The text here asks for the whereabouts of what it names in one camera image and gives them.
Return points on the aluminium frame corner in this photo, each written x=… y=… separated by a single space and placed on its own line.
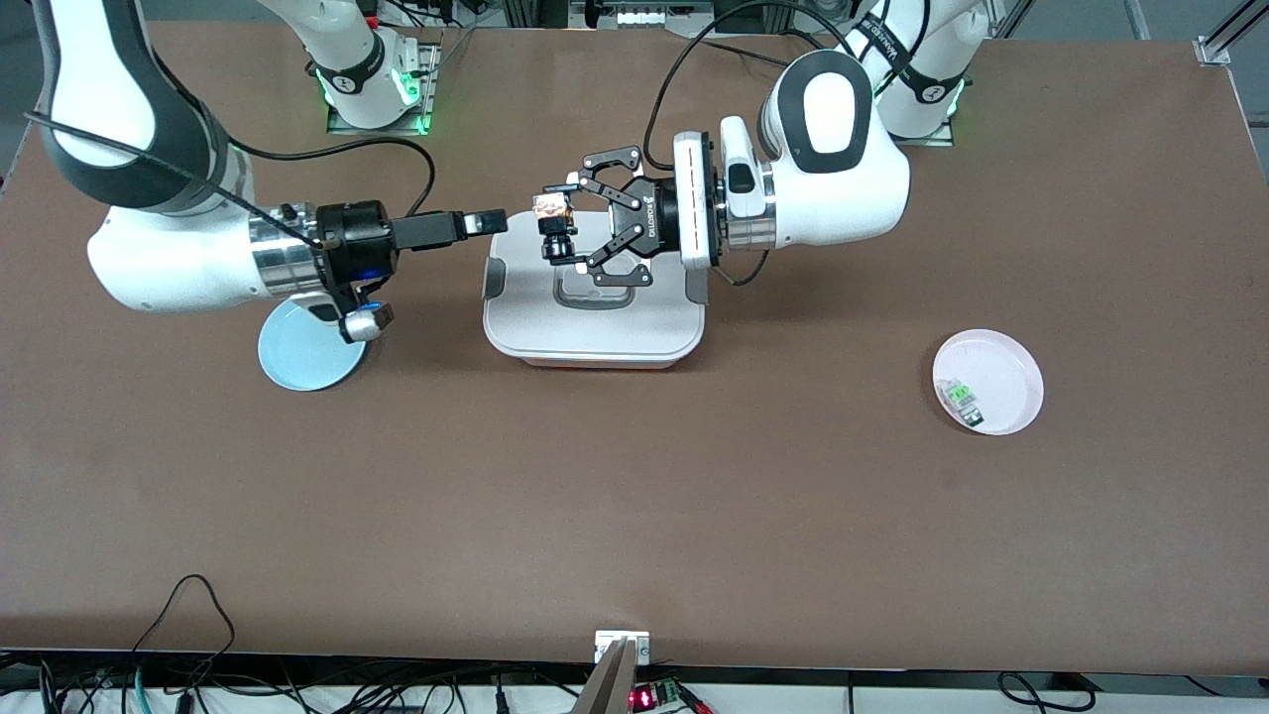
x=1224 y=40

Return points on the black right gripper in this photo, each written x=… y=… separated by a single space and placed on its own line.
x=359 y=241

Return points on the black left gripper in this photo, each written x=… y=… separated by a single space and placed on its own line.
x=651 y=224

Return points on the pink lunch box white lid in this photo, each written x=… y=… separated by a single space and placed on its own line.
x=595 y=332

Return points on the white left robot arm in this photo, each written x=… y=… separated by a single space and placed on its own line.
x=843 y=198

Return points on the light blue round plate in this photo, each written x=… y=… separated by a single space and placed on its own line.
x=297 y=357

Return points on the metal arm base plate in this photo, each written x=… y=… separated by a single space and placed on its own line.
x=927 y=141
x=428 y=74

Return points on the pink round plate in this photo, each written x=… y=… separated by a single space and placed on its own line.
x=1001 y=372

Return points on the aluminium profile with bracket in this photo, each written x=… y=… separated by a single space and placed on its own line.
x=620 y=654

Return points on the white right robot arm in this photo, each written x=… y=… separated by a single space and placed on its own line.
x=149 y=268

